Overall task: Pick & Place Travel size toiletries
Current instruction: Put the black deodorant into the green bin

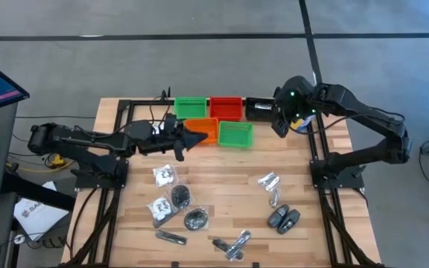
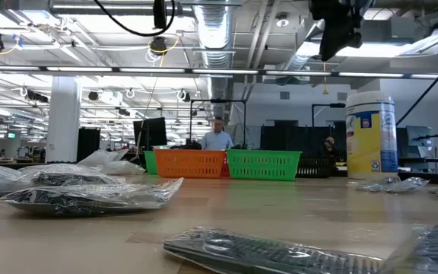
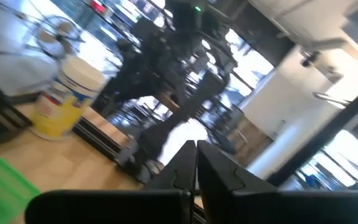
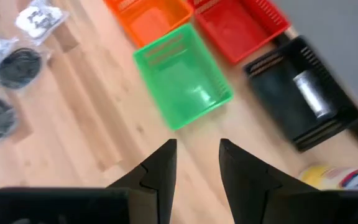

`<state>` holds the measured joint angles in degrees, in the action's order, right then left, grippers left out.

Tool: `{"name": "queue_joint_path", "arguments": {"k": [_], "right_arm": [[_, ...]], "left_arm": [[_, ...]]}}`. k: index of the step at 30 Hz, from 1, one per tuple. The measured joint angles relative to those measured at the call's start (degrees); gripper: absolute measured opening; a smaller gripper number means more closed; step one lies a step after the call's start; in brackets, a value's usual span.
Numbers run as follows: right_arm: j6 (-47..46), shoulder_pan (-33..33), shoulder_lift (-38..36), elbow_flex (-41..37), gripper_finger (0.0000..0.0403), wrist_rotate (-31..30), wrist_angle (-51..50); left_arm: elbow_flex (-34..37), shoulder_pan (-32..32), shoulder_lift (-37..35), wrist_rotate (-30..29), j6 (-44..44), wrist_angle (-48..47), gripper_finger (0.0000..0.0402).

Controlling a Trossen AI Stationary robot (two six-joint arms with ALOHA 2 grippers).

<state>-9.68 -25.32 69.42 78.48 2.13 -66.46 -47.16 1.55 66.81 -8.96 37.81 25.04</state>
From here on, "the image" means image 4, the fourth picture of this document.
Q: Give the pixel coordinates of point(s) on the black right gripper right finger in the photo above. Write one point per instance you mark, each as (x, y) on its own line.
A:
(244, 186)

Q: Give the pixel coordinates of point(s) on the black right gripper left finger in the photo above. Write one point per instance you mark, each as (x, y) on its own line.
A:
(157, 186)

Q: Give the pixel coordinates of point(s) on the silver nail clipper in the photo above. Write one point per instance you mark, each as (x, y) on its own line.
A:
(312, 93)

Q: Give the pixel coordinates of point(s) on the black plastic slotted basket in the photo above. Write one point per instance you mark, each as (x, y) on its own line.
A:
(278, 99)

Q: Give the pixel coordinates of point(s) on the yellow disinfectant wipes canister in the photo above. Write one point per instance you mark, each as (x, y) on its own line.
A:
(337, 177)

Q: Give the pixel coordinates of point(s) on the green plastic slotted basket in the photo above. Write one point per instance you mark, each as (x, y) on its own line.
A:
(182, 77)

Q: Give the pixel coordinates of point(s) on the red plastic slotted basket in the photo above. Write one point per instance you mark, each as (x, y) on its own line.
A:
(235, 31)

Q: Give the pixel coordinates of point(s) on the orange plastic slotted basket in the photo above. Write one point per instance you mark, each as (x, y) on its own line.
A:
(154, 21)

